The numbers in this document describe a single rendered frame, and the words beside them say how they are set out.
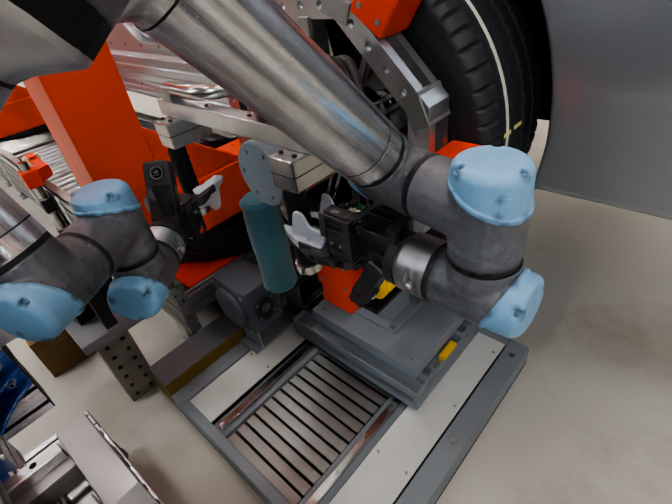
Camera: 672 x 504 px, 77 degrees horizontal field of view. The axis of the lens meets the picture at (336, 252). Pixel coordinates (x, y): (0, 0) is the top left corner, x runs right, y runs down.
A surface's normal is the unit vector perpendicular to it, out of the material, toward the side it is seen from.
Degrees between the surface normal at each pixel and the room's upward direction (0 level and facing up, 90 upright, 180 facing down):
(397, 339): 0
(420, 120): 90
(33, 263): 70
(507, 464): 0
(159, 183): 61
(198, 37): 115
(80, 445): 0
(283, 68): 93
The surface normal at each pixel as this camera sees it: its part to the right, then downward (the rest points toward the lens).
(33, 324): -0.13, 0.61
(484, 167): -0.14, -0.77
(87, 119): 0.74, 0.33
